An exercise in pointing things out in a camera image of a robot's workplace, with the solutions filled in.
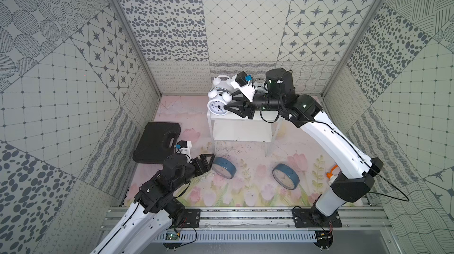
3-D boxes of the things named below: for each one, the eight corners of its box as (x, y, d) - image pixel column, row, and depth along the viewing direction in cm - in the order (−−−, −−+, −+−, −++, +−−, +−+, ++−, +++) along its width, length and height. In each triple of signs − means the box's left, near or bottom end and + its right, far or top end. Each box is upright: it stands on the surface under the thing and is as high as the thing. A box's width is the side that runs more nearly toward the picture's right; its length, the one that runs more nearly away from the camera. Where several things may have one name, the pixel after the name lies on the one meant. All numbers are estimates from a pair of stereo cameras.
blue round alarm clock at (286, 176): (270, 176, 88) (275, 166, 79) (275, 170, 90) (280, 160, 81) (290, 194, 83) (298, 186, 73) (295, 187, 85) (303, 178, 75)
